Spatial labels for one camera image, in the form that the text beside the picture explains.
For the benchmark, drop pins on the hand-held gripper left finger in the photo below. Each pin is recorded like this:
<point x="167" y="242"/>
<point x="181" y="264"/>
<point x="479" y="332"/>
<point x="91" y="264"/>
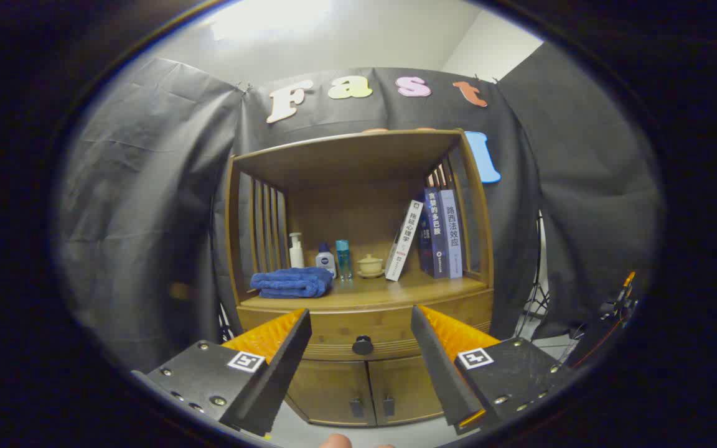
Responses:
<point x="271" y="386"/>

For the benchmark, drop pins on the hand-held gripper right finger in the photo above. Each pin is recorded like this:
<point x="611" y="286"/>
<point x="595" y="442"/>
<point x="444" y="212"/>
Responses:
<point x="442" y="373"/>

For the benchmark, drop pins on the wooden drawer with black knob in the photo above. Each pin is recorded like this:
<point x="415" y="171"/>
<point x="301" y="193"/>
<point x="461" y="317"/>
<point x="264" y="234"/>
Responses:
<point x="333" y="326"/>

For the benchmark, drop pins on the wooden cabinet door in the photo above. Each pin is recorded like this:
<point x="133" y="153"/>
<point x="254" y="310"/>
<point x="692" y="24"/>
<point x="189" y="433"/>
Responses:
<point x="405" y="386"/>
<point x="333" y="392"/>

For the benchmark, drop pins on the wooden countertop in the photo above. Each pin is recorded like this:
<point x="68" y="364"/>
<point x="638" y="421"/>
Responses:
<point x="396" y="289"/>

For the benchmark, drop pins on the wooden cabinet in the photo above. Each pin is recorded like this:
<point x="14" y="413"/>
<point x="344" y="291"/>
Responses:
<point x="358" y="168"/>

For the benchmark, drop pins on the blue folded towel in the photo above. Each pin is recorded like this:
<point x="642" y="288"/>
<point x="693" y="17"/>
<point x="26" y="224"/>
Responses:
<point x="290" y="283"/>

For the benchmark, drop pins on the metal light stand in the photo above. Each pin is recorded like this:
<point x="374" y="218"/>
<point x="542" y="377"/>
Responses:
<point x="539" y="298"/>

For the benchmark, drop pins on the cream lidded teacup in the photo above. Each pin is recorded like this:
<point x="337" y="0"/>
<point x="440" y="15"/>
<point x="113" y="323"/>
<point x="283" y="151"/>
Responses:
<point x="370" y="266"/>

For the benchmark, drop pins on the white pump bottle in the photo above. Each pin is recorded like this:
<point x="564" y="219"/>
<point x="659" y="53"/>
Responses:
<point x="296" y="255"/>

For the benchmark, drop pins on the white bottle with blue cap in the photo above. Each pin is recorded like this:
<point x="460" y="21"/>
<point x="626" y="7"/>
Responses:
<point x="326" y="261"/>

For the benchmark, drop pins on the white book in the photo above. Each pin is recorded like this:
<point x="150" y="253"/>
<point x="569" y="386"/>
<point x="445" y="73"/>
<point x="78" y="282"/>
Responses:
<point x="403" y="242"/>

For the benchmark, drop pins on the dark blue book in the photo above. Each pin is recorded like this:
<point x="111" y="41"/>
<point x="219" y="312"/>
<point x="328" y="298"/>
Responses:
<point x="434" y="236"/>

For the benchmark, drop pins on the pale lavender book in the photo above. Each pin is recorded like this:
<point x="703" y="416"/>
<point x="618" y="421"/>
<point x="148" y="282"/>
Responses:
<point x="452" y="236"/>

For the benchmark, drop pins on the clear blue bottle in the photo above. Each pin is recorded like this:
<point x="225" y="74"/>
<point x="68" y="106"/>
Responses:
<point x="343" y="258"/>

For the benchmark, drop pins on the black and orange device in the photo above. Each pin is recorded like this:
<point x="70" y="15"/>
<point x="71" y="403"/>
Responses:
<point x="621" y="302"/>

